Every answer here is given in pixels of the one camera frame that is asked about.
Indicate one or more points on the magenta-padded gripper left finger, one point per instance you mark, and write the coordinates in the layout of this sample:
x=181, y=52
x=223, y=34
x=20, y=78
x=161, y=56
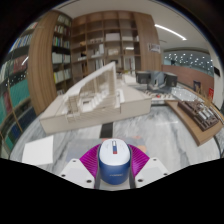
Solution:
x=75, y=171

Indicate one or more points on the white and blue computer mouse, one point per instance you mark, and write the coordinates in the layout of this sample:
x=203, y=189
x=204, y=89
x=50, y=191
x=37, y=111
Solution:
x=114, y=163

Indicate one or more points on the small ceiling spotlights group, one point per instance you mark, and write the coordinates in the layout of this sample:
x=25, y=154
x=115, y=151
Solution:
x=188, y=60

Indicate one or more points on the long ceiling light strip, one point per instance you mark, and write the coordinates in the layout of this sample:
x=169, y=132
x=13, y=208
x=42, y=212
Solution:
x=170, y=31

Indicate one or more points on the grey building model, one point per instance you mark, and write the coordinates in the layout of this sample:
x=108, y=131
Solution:
x=143, y=78

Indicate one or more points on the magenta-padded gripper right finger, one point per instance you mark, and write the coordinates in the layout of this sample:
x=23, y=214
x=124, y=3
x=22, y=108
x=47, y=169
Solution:
x=153, y=170

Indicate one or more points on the red standing sign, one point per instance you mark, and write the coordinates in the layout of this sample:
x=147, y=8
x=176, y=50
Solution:
x=211, y=94

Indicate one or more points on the brown wooden architectural model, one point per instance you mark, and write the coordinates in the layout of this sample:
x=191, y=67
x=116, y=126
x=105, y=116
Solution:
x=200, y=128

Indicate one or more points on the dark bookshelf with colourful books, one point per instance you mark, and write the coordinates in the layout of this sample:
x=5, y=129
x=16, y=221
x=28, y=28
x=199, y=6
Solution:
x=15, y=86

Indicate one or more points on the white paper sheet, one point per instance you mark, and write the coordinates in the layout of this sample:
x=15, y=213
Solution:
x=38, y=150

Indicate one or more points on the wooden shelf unit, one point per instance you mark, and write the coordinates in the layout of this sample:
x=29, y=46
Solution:
x=41, y=66

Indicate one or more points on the white architectural model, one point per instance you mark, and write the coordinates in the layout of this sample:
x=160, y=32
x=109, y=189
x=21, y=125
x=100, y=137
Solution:
x=133, y=103

